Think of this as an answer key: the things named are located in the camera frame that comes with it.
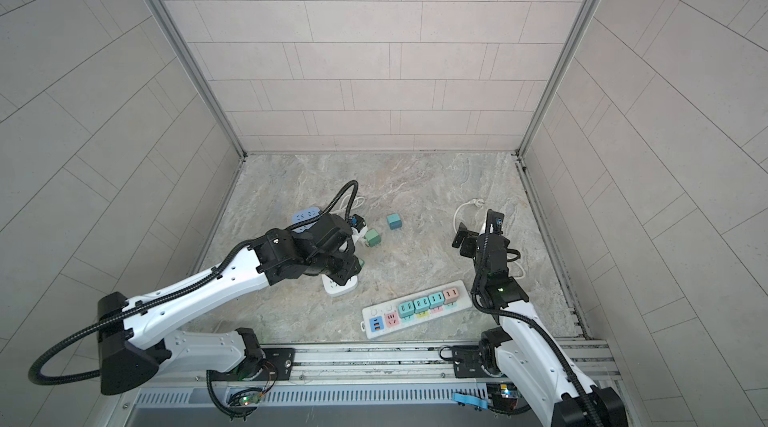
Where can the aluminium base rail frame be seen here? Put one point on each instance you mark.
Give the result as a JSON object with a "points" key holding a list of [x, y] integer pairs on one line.
{"points": [[356, 384]]}

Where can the left circuit board with wires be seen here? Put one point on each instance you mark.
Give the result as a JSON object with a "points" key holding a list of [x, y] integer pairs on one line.
{"points": [[247, 398]]}

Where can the circuit board with wires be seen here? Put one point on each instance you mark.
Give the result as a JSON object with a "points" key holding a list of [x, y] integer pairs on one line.
{"points": [[503, 398], [247, 398]]}

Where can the teal plug adapter upper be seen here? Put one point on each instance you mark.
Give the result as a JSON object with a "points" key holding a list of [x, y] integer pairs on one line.
{"points": [[394, 221]]}

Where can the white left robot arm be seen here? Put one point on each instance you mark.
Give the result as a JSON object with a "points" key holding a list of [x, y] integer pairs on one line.
{"points": [[140, 337]]}

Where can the white square power socket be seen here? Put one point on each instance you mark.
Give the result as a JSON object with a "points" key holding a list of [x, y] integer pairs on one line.
{"points": [[333, 289]]}

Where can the white multicolour power strip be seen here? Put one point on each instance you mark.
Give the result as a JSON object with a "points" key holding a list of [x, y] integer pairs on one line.
{"points": [[382, 319]]}

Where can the blue square power socket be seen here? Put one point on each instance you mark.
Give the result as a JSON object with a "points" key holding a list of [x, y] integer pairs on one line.
{"points": [[299, 220]]}

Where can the metal corner wall profile right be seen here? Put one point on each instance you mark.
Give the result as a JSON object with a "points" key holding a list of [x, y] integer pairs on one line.
{"points": [[575, 35]]}

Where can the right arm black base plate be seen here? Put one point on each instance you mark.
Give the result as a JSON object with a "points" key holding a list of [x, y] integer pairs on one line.
{"points": [[473, 361]]}

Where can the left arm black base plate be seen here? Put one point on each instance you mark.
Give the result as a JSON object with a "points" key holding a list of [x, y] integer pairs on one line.
{"points": [[270, 364]]}

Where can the light teal plug adapter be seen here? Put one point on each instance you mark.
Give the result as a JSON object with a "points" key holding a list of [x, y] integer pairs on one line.
{"points": [[436, 300]]}

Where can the pink plug adapter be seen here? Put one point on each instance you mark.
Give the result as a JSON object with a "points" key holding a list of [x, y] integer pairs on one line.
{"points": [[451, 295]]}

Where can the metal corner wall profile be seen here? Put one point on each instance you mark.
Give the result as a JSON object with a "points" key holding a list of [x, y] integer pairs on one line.
{"points": [[192, 68], [575, 35]]}

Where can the dark teal plug adapter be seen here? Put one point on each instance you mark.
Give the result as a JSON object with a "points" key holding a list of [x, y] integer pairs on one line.
{"points": [[421, 304]]}

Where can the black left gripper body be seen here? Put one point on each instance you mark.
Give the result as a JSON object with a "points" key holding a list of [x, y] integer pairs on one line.
{"points": [[337, 267]]}

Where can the metal corner wall profile left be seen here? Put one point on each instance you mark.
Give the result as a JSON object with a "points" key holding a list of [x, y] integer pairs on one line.
{"points": [[192, 68]]}

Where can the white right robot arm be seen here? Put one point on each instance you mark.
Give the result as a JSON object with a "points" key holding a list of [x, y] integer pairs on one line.
{"points": [[520, 348]]}

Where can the right circuit board with wires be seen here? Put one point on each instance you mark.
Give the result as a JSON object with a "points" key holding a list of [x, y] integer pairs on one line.
{"points": [[503, 398]]}

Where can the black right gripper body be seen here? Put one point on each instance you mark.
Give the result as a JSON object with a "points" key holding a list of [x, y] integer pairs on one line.
{"points": [[471, 248]]}

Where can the blue connector tag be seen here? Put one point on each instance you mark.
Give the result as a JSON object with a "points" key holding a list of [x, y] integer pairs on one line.
{"points": [[476, 402]]}

